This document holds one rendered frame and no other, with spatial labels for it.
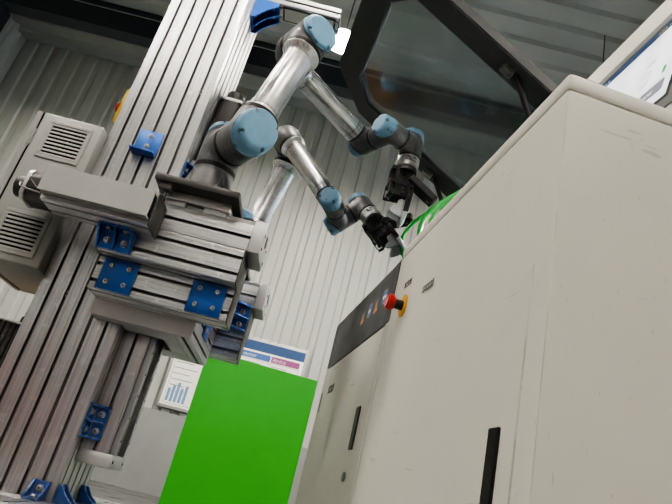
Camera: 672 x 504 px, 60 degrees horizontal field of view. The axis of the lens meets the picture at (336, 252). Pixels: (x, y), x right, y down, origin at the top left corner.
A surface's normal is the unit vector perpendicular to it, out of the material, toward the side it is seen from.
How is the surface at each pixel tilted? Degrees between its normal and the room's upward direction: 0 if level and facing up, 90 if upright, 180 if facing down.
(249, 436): 90
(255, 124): 97
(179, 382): 90
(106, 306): 90
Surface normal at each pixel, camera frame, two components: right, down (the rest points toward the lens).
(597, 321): 0.22, -0.34
